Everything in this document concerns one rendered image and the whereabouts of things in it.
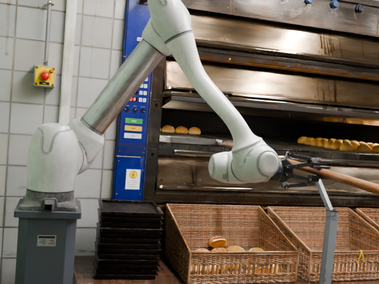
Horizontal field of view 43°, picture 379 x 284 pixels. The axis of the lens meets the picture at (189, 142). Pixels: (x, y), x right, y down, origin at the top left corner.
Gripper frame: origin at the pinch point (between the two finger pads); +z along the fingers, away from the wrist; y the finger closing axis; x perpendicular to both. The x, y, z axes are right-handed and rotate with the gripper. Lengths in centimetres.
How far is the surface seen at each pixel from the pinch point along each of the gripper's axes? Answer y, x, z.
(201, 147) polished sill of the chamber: 2, -99, -10
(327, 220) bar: 27, -41, 34
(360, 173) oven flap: 12, -101, 95
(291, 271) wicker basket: 54, -50, 24
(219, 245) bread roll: 52, -85, 0
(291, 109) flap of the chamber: -23, -85, 34
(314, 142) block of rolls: -3, -150, 92
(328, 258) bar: 45, -39, 35
